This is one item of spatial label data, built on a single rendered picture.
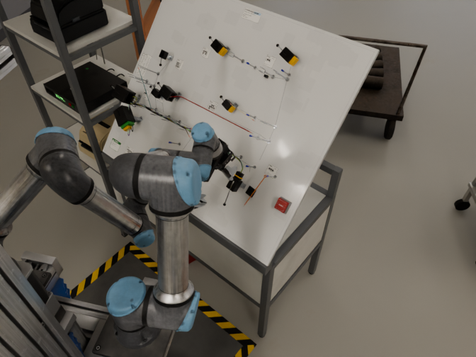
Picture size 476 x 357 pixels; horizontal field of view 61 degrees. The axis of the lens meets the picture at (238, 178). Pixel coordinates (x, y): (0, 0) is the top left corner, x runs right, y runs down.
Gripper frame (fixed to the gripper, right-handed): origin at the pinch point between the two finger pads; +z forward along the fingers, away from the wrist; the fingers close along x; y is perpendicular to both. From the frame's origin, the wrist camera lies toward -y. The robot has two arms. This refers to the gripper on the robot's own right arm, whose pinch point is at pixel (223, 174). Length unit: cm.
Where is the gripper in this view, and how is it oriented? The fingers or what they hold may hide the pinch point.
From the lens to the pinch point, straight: 169.7
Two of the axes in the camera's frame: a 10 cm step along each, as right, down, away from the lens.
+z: 2.2, 3.8, 9.0
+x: -7.3, -5.5, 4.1
